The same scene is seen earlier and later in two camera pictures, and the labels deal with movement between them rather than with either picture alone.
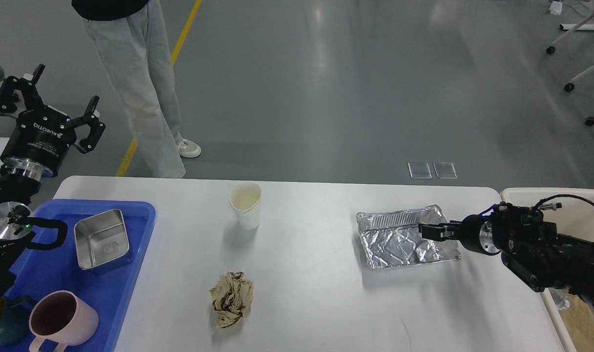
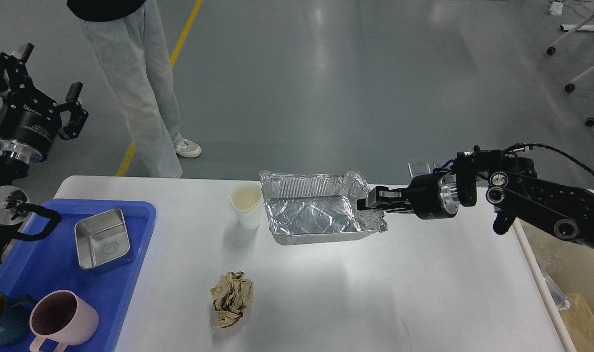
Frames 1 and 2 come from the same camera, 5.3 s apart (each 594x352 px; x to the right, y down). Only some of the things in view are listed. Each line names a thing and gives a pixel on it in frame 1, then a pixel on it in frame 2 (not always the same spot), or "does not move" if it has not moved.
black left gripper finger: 90,118 -> 78,115
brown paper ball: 231,297 does not move
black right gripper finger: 441,231 -> 388,199
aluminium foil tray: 392,237 -> 307,209
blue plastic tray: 37,272 does not move
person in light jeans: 132,37 does not move
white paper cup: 245,198 does not move
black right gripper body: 478,232 -> 434,196
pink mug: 62,318 does not move
